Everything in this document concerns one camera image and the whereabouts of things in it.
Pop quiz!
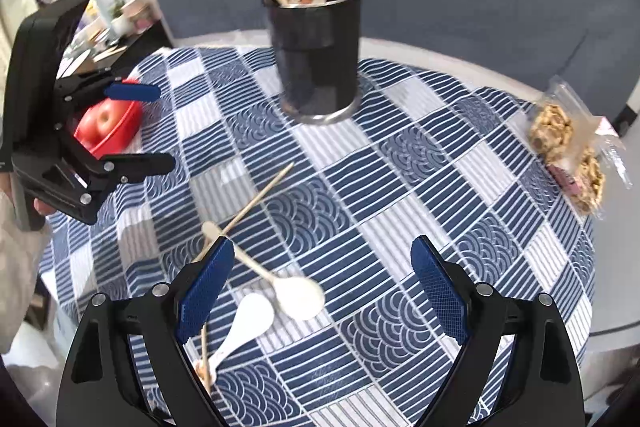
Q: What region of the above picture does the blue white patterned tablecloth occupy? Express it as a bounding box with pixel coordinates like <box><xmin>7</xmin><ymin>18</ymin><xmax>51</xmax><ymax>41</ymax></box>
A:
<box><xmin>40</xmin><ymin>46</ymin><xmax>596</xmax><ymax>427</ymax></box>

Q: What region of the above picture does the black cylindrical utensil holder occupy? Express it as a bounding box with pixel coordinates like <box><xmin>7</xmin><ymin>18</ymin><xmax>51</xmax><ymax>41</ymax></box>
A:
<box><xmin>262</xmin><ymin>0</ymin><xmax>362</xmax><ymax>126</ymax></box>

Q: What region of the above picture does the dark side table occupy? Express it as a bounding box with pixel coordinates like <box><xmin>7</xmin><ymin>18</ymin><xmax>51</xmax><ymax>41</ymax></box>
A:
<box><xmin>64</xmin><ymin>21</ymin><xmax>174</xmax><ymax>78</ymax></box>

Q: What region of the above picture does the pink jar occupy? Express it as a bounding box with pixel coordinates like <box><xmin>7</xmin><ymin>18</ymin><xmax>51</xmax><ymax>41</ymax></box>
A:
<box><xmin>123</xmin><ymin>2</ymin><xmax>154</xmax><ymax>31</ymax></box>

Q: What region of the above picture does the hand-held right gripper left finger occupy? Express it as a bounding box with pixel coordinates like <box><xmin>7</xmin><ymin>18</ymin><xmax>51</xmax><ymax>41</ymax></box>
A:
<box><xmin>55</xmin><ymin>237</ymin><xmax>236</xmax><ymax>427</ymax></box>

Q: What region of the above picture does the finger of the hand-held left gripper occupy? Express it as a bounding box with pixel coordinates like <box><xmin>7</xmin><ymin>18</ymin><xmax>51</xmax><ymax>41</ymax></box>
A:
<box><xmin>55</xmin><ymin>141</ymin><xmax>176</xmax><ymax>208</ymax></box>
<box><xmin>52</xmin><ymin>71</ymin><xmax>162</xmax><ymax>128</ymax></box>

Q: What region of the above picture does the clear snack packet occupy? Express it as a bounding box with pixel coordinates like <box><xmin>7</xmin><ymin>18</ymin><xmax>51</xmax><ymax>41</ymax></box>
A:
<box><xmin>528</xmin><ymin>76</ymin><xmax>626</xmax><ymax>158</ymax></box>
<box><xmin>546</xmin><ymin>146</ymin><xmax>632</xmax><ymax>220</ymax></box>

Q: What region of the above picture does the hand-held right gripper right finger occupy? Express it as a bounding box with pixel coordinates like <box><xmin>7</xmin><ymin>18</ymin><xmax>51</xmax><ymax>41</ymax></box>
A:
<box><xmin>410</xmin><ymin>234</ymin><xmax>586</xmax><ymax>427</ymax></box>

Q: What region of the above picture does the red plastic basket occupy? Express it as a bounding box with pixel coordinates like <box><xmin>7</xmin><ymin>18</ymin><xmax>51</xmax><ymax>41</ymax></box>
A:
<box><xmin>73</xmin><ymin>79</ymin><xmax>144</xmax><ymax>160</ymax></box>

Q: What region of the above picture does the red apple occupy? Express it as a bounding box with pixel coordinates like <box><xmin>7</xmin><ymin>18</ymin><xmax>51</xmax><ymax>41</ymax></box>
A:
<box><xmin>77</xmin><ymin>99</ymin><xmax>127</xmax><ymax>148</ymax></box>

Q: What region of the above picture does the person's left forearm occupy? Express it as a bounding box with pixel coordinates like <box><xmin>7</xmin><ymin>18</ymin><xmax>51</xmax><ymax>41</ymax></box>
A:
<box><xmin>0</xmin><ymin>187</ymin><xmax>53</xmax><ymax>355</ymax></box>

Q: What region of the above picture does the small plant in white pot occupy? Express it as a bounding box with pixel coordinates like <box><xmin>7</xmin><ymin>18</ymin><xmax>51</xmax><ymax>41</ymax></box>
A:
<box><xmin>109</xmin><ymin>4</ymin><xmax>133</xmax><ymax>36</ymax></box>

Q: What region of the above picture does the white ceramic spoon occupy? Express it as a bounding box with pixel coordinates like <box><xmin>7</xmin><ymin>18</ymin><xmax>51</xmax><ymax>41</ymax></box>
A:
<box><xmin>196</xmin><ymin>293</ymin><xmax>275</xmax><ymax>385</ymax></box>

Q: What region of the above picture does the plain cream spoon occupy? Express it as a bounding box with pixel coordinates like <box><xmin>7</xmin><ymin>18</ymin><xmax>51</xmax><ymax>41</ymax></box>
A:
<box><xmin>201</xmin><ymin>222</ymin><xmax>326</xmax><ymax>321</ymax></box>

